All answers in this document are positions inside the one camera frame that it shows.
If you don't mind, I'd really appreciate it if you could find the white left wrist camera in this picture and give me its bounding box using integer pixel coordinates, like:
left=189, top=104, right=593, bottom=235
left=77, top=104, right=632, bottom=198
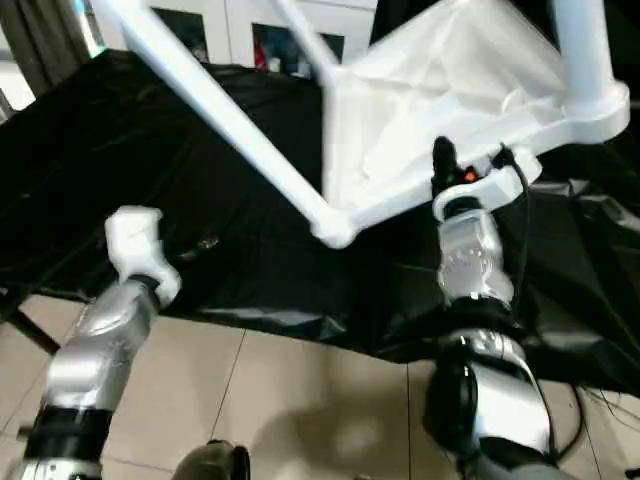
left=103, top=205, right=182, bottom=306

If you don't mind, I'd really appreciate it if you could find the black right camera cable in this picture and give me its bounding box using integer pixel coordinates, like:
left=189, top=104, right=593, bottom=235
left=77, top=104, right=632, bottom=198
left=492, top=142, right=534, bottom=306

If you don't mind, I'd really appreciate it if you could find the white glass-door cabinet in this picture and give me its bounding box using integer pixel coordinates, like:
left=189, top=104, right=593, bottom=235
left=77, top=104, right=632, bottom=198
left=94, top=0, right=381, bottom=77

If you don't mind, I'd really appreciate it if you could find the black stand leg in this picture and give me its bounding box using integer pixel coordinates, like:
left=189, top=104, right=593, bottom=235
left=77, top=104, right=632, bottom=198
left=0, top=289, right=62, bottom=357

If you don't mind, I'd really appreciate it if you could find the black mat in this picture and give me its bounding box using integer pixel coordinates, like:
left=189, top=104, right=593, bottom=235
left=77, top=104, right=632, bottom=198
left=0, top=48, right=640, bottom=396

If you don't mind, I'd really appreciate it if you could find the white plastic table leg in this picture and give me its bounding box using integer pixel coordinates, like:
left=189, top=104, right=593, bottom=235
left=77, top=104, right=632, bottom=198
left=272, top=0, right=347, bottom=87
left=91, top=0, right=354, bottom=250
left=547, top=0, right=626, bottom=119

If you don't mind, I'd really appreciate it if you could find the grey robot left foot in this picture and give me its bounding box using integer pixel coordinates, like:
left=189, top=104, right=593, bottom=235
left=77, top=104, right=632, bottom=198
left=174, top=438, right=251, bottom=480

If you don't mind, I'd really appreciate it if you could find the grey curtain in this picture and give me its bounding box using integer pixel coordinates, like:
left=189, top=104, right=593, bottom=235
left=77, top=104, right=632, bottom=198
left=0, top=0, right=96, bottom=111

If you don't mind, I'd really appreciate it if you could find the white plastic table top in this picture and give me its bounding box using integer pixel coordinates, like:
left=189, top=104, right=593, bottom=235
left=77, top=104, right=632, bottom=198
left=319, top=0, right=632, bottom=249

